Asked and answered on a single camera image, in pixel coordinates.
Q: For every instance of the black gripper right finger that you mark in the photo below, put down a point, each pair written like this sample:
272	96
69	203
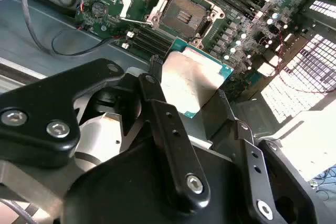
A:
258	187

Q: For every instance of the silver CPU with green edge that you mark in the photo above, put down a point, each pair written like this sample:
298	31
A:
189	82

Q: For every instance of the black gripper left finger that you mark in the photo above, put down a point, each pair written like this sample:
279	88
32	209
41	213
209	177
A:
39	108

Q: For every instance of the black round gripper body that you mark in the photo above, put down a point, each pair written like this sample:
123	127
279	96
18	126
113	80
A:
118	195

